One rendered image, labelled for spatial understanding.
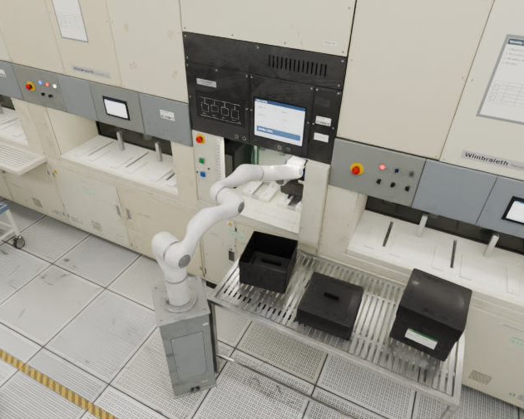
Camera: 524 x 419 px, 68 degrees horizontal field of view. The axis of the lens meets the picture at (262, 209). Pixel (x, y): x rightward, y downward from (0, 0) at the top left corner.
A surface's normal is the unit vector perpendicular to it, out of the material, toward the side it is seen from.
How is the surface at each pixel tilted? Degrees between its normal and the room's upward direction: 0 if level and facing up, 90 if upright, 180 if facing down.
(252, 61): 90
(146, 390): 0
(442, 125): 90
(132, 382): 0
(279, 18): 92
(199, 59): 90
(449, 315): 0
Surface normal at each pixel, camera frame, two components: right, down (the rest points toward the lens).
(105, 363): 0.02, -0.79
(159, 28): -0.44, 0.54
